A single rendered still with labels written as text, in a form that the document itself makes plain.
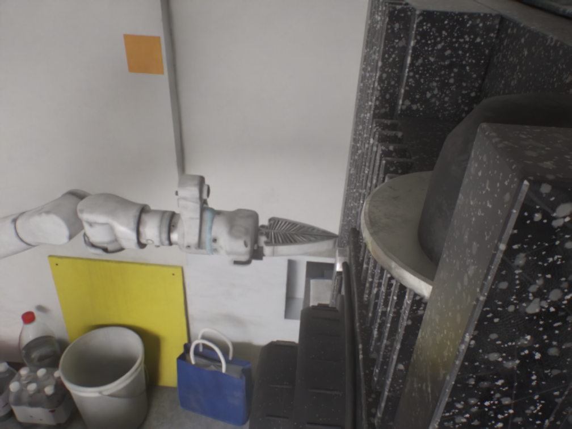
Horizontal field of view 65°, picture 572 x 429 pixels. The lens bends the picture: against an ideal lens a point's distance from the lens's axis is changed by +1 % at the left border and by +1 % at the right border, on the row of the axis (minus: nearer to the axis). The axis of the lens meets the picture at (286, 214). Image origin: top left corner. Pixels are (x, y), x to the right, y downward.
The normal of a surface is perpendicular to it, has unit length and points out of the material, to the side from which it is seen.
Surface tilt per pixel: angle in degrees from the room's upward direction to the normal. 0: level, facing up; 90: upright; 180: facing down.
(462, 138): 61
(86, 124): 90
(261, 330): 90
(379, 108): 90
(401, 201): 0
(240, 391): 86
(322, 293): 0
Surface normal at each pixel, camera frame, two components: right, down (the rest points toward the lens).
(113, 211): 0.26, -0.61
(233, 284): -0.08, 0.53
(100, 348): 0.53, 0.43
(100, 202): 0.07, -0.81
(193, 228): -0.05, 0.03
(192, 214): -0.06, 0.24
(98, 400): 0.16, 0.58
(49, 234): -0.35, 0.53
